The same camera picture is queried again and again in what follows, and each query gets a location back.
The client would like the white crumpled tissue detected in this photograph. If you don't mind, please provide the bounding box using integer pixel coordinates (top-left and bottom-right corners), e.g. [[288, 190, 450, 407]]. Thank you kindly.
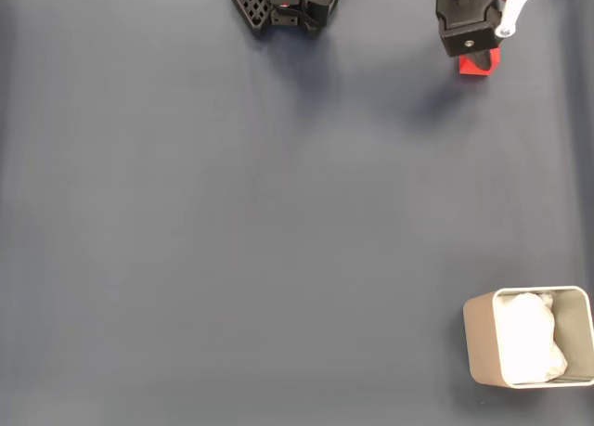
[[495, 292, 570, 384]]

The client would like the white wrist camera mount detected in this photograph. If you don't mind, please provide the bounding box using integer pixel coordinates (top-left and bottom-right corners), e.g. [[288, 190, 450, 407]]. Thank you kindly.
[[493, 0, 573, 40]]

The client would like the beige open box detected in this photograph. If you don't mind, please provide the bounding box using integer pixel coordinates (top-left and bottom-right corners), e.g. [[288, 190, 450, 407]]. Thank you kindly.
[[462, 285, 594, 390]]

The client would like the blue-grey table mat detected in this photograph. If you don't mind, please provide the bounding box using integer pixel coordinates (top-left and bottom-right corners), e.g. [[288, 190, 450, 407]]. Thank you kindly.
[[0, 0, 594, 426]]

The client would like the red cube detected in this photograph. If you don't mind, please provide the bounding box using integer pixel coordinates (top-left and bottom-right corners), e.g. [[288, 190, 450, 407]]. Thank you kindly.
[[458, 47, 503, 77]]

